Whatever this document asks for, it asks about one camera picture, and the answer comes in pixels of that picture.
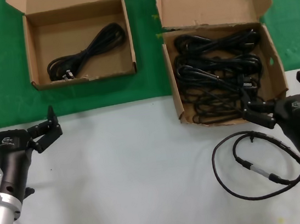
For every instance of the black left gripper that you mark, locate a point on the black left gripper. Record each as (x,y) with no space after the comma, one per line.
(14,160)

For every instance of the shallow brown cardboard box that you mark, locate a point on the shallow brown cardboard box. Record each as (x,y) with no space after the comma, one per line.
(76,16)

